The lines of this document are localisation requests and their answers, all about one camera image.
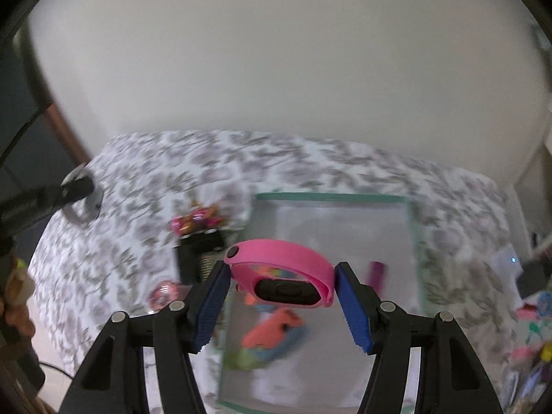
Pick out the teal white shallow box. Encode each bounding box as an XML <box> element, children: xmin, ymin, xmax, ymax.
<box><xmin>217</xmin><ymin>193</ymin><xmax>421</xmax><ymax>413</ymax></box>

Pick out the floral fleece blanket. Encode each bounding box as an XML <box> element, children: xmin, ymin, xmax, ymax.
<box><xmin>28</xmin><ymin>128</ymin><xmax>525</xmax><ymax>414</ymax></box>

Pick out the round jar of orange bits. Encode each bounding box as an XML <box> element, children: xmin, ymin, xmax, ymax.
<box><xmin>148</xmin><ymin>280</ymin><xmax>180</xmax><ymax>312</ymax></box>

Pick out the green paper piece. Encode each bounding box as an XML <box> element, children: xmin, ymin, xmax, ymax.
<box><xmin>225</xmin><ymin>348</ymin><xmax>267</xmax><ymax>372</ymax></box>

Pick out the black power adapter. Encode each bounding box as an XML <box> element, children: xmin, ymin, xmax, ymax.
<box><xmin>174</xmin><ymin>228</ymin><xmax>226</xmax><ymax>286</ymax></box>

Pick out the pink puppy toy figure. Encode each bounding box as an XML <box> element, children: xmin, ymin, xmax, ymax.
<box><xmin>170</xmin><ymin>204</ymin><xmax>226</xmax><ymax>236</ymax></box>

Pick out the pink smart wristband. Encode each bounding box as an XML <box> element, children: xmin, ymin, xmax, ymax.
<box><xmin>224</xmin><ymin>239</ymin><xmax>334</xmax><ymax>308</ymax></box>

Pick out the orange carrot knife toy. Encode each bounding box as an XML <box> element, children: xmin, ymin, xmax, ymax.
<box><xmin>241</xmin><ymin>307</ymin><xmax>304</xmax><ymax>349</ymax></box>

